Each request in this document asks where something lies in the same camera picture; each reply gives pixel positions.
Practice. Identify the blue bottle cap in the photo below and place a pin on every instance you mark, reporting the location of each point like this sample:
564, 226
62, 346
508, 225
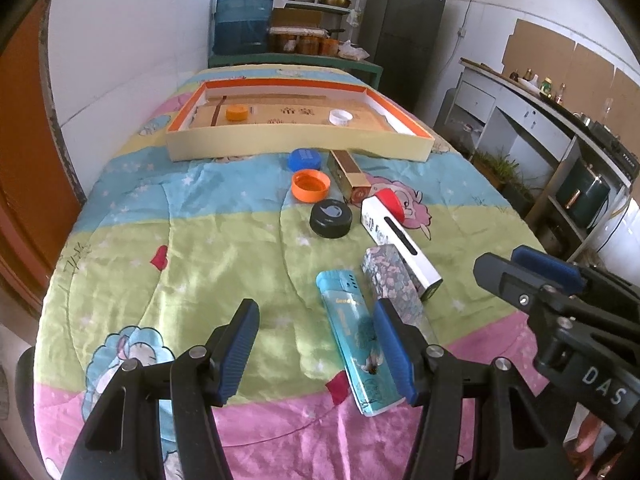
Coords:
305, 159

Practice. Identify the clear plastic jug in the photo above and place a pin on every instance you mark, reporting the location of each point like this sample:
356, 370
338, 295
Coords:
467, 137

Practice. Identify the white bottle cap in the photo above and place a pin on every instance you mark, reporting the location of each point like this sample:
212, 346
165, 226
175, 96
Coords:
340, 117

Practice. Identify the white plastic bag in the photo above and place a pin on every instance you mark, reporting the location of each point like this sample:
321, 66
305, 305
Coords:
354, 51

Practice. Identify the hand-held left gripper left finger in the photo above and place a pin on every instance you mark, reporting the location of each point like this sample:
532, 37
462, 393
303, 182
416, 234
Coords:
235, 360

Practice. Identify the gold rectangular box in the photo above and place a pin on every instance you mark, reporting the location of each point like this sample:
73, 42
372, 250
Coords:
347, 175

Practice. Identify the orange hollow lid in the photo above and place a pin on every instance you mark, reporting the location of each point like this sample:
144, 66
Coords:
310, 185

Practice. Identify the black round cap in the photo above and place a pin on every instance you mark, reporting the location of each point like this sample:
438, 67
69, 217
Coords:
330, 217

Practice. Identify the orange wooden door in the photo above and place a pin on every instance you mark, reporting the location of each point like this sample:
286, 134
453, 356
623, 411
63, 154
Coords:
30, 160

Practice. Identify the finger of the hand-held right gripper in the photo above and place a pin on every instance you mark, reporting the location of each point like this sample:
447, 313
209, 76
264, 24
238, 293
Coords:
550, 267
505, 280

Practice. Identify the orange-yellow bottle cap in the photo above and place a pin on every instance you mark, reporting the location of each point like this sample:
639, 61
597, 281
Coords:
237, 112

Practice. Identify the red bottle cap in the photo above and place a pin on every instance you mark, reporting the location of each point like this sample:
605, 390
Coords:
391, 202

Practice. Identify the green potted plants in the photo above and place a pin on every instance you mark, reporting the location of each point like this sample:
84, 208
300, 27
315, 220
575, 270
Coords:
502, 170

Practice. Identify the brown cardboard box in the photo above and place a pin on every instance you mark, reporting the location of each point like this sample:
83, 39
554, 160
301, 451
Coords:
297, 17

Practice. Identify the group of condiment bottles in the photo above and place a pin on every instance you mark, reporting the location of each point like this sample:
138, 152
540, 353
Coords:
542, 85

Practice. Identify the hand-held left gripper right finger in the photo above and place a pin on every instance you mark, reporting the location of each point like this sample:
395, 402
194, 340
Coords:
395, 355

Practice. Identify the black gas stove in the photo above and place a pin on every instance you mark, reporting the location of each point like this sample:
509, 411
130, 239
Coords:
615, 145

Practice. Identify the brass pan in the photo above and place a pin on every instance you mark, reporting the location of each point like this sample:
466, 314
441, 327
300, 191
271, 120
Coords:
335, 1

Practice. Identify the white rectangular box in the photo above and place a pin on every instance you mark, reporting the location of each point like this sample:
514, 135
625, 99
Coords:
400, 245

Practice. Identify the grey floral box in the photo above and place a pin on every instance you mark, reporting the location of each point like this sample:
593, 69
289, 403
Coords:
392, 280

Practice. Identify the grey gas cylinder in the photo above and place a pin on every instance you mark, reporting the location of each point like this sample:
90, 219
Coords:
445, 110

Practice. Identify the blue water jug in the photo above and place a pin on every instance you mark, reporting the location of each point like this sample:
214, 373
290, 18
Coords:
243, 17

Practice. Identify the person's right hand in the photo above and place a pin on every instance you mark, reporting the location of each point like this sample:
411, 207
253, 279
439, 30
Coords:
589, 435

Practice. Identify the orange-rimmed cardboard tray box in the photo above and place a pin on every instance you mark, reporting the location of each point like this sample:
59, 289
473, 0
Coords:
295, 142

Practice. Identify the long teal box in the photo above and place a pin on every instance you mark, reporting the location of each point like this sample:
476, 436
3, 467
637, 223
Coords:
352, 340

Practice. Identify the cardboard sheets on wall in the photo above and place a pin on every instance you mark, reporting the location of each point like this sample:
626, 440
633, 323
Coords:
565, 55

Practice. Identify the dark grey refrigerator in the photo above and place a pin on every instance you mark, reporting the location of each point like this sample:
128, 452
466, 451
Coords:
402, 35

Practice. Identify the grey kitchen counter cabinet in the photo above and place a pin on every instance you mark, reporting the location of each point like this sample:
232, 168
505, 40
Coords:
515, 120

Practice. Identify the row of orange food jars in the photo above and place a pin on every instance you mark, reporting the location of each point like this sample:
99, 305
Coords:
305, 42

